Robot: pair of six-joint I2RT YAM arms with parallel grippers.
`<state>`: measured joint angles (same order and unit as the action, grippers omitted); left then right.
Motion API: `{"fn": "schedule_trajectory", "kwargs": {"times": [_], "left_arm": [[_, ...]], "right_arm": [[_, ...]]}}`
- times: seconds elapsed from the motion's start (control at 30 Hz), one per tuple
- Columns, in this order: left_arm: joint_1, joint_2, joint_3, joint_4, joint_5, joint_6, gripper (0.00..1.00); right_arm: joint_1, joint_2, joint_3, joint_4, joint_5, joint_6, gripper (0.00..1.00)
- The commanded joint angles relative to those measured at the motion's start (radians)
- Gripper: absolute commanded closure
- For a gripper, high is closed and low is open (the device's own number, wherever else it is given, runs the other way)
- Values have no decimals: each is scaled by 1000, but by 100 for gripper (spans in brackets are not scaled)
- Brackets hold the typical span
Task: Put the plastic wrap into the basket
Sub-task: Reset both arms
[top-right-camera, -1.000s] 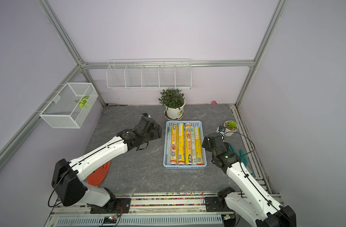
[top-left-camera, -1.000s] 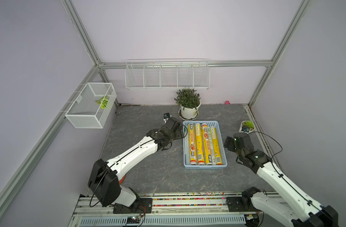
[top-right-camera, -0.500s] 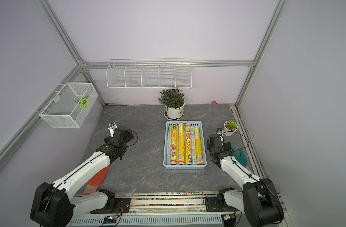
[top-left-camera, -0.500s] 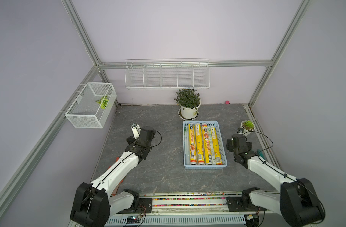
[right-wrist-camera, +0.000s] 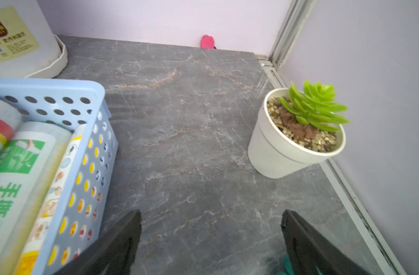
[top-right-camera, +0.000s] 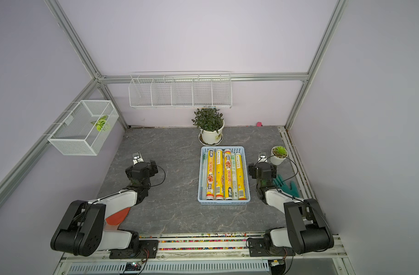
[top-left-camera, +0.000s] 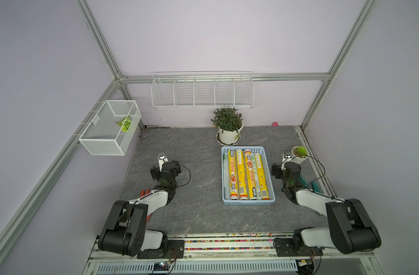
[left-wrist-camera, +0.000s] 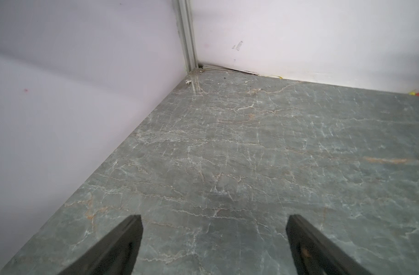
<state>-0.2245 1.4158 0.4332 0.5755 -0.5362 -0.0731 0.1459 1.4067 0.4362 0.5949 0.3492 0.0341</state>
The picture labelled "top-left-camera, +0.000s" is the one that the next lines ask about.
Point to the blue plastic basket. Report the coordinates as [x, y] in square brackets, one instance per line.
[256, 150]

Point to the small potted succulent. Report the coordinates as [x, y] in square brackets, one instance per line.
[299, 154]

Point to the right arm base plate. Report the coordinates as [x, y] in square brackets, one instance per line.
[286, 247]

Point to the white wire wall shelf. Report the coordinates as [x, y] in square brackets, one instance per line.
[203, 90]

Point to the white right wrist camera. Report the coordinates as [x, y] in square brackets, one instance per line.
[287, 157]

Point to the orange work glove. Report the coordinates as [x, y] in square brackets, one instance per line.
[146, 200]

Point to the green leaf toy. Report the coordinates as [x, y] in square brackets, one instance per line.
[125, 123]

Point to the large potted green plant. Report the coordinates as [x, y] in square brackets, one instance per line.
[230, 123]

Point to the white vent grille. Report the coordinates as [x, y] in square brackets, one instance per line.
[197, 267]

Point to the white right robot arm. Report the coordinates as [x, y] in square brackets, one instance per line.
[349, 227]

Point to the white mesh wall basket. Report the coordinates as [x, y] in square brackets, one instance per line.
[102, 136]

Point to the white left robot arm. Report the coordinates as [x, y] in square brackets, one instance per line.
[125, 229]

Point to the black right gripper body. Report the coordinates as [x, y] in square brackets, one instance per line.
[279, 173]

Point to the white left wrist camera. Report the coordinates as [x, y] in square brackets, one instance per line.
[162, 159]

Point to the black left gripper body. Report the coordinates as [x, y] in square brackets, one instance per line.
[155, 172]

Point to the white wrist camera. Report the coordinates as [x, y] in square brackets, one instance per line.
[287, 157]
[162, 159]

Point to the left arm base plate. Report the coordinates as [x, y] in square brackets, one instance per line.
[172, 249]

